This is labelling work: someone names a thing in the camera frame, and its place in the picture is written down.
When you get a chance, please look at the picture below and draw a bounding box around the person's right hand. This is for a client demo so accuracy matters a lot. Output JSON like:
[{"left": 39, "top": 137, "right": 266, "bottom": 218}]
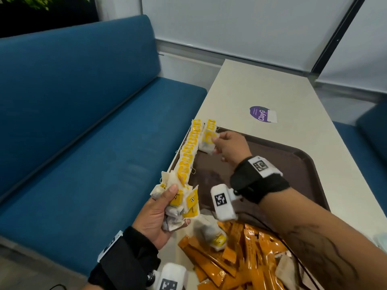
[{"left": 212, "top": 131, "right": 253, "bottom": 172}]

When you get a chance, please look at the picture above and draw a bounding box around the person's left hand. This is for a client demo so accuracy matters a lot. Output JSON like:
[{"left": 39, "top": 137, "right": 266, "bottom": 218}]
[{"left": 132, "top": 184, "right": 179, "bottom": 250}]

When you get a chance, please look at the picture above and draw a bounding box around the single yellow-tag tea bag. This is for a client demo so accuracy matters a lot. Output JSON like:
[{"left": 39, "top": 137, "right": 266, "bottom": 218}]
[{"left": 198, "top": 130, "right": 220, "bottom": 155}]

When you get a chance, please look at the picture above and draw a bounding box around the bunch of yellow tea bags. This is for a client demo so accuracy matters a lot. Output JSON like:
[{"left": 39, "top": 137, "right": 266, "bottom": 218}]
[{"left": 150, "top": 170, "right": 200, "bottom": 232}]

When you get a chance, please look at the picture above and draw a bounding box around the person's right forearm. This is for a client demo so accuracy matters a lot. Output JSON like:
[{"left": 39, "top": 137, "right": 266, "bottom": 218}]
[{"left": 258, "top": 187, "right": 387, "bottom": 290}]

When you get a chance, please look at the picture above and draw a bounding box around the long row of tea bags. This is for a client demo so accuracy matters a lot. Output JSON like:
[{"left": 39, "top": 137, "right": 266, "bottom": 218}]
[{"left": 174, "top": 119, "right": 203, "bottom": 186}]

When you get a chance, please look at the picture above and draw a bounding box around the white right wrist marker block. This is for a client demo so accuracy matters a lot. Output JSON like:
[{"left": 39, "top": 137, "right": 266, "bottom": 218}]
[{"left": 248, "top": 156, "right": 283, "bottom": 179}]

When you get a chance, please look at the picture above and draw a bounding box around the white wrist marker block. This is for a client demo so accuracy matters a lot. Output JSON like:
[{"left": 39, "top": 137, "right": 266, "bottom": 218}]
[
  {"left": 248, "top": 156, "right": 283, "bottom": 179},
  {"left": 97, "top": 231, "right": 124, "bottom": 263}
]

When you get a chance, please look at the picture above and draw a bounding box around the purple round sticker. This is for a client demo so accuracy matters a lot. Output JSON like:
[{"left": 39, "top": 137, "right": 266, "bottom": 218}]
[{"left": 250, "top": 106, "right": 278, "bottom": 123}]

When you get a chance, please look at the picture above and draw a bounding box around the black right wrist band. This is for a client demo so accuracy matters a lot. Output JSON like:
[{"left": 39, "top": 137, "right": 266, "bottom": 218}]
[{"left": 230, "top": 156, "right": 291, "bottom": 204}]

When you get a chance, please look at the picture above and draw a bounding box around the black wrist band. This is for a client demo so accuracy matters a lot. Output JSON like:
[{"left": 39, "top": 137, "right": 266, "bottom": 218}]
[
  {"left": 230, "top": 156, "right": 291, "bottom": 204},
  {"left": 88, "top": 226, "right": 161, "bottom": 290}
]

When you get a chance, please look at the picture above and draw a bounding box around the loose tea bag yellow label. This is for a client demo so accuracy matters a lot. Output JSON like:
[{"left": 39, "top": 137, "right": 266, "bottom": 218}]
[{"left": 193, "top": 216, "right": 228, "bottom": 251}]

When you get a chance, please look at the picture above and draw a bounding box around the brown plastic tray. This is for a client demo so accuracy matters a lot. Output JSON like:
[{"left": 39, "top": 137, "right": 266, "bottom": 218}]
[{"left": 187, "top": 127, "right": 331, "bottom": 222}]

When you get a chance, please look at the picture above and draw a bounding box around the white left wrist marker block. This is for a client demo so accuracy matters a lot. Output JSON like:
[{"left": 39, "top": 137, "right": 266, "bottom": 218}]
[{"left": 97, "top": 231, "right": 124, "bottom": 263}]

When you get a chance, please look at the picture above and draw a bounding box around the black left wrist band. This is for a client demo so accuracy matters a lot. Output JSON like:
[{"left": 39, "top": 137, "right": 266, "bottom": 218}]
[{"left": 88, "top": 226, "right": 161, "bottom": 290}]

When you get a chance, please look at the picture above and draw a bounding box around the pile of orange stick packets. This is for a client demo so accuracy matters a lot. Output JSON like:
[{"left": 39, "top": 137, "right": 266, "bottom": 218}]
[{"left": 178, "top": 220, "right": 300, "bottom": 290}]

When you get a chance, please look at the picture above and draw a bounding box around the long blue upholstered bench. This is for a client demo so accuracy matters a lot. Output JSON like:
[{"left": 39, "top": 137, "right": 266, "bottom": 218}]
[{"left": 0, "top": 14, "right": 208, "bottom": 277}]

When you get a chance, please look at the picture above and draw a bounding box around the wide white roller blind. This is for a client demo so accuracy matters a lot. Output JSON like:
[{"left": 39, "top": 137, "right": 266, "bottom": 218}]
[{"left": 141, "top": 0, "right": 358, "bottom": 73}]

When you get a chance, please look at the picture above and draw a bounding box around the white paper sachet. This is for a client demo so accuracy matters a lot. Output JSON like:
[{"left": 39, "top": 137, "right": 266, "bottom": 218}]
[{"left": 275, "top": 254, "right": 300, "bottom": 290}]

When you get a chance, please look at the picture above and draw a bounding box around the narrow white roller blind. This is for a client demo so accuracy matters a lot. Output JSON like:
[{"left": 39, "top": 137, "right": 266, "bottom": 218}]
[{"left": 317, "top": 0, "right": 387, "bottom": 94}]

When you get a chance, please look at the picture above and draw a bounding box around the green plant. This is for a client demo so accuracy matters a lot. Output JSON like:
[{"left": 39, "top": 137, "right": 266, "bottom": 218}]
[{"left": 0, "top": 0, "right": 90, "bottom": 11}]

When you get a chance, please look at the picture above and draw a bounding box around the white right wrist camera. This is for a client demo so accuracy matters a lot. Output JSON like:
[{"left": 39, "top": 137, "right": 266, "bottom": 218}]
[{"left": 210, "top": 184, "right": 242, "bottom": 222}]

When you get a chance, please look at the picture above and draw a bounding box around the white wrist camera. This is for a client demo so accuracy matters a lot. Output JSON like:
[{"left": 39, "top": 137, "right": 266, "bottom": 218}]
[
  {"left": 210, "top": 184, "right": 242, "bottom": 222},
  {"left": 151, "top": 263, "right": 188, "bottom": 290}
]

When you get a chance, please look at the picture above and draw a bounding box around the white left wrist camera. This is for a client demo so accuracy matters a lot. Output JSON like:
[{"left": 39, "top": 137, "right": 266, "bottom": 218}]
[{"left": 151, "top": 263, "right": 188, "bottom": 290}]

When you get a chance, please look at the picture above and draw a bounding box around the thin black cable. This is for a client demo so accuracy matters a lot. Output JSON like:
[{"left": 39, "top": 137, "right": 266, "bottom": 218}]
[{"left": 239, "top": 211, "right": 321, "bottom": 290}]

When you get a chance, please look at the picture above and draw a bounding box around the black window frame post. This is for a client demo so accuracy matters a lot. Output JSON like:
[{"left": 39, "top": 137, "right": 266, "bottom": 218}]
[{"left": 311, "top": 0, "right": 368, "bottom": 75}]

